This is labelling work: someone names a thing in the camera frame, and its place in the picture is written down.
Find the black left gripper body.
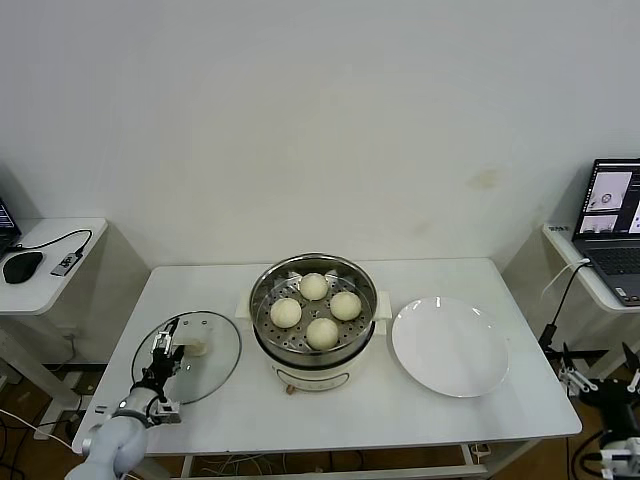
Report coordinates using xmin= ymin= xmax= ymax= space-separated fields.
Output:
xmin=141 ymin=349 xmax=180 ymax=397

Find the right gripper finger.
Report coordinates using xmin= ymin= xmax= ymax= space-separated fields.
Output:
xmin=622 ymin=341 xmax=640 ymax=395
xmin=559 ymin=342 xmax=592 ymax=397

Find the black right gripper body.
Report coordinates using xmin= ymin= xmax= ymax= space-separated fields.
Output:
xmin=579 ymin=378 xmax=640 ymax=436

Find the round glass pot lid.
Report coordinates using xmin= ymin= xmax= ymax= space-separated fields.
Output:
xmin=131 ymin=310 xmax=243 ymax=405

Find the white steamed baozi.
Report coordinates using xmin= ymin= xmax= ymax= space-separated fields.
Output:
xmin=305 ymin=317 xmax=340 ymax=351
xmin=329 ymin=291 xmax=362 ymax=321
xmin=299 ymin=272 xmax=330 ymax=301
xmin=270 ymin=297 xmax=303 ymax=329

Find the perforated steel steamer basket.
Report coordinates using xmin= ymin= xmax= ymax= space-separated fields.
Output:
xmin=249 ymin=254 xmax=379 ymax=369

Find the white side table with label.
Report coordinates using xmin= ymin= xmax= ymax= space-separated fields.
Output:
xmin=501 ymin=222 xmax=640 ymax=424

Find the grey open laptop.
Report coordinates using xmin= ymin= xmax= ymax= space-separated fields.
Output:
xmin=572 ymin=158 xmax=640 ymax=307

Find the round white plate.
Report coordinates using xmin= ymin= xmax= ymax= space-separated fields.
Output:
xmin=391 ymin=296 xmax=511 ymax=399

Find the grey usb hub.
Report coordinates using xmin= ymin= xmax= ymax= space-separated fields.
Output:
xmin=51 ymin=252 xmax=84 ymax=277

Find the white electric cooker pot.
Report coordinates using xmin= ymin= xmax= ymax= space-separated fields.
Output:
xmin=234 ymin=288 xmax=392 ymax=396

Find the white side table with mouse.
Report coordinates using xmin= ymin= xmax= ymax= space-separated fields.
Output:
xmin=0 ymin=217 xmax=152 ymax=416

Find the black computer mouse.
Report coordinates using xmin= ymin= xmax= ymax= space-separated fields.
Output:
xmin=3 ymin=251 xmax=45 ymax=285

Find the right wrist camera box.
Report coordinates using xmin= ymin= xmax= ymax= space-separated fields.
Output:
xmin=599 ymin=437 xmax=640 ymax=471

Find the white laptop cable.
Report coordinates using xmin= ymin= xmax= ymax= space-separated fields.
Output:
xmin=542 ymin=258 xmax=591 ymax=301

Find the black usb hub cable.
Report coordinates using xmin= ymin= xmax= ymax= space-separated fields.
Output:
xmin=12 ymin=228 xmax=95 ymax=259

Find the white main table frame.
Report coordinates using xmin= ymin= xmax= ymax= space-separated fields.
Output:
xmin=179 ymin=439 xmax=546 ymax=480

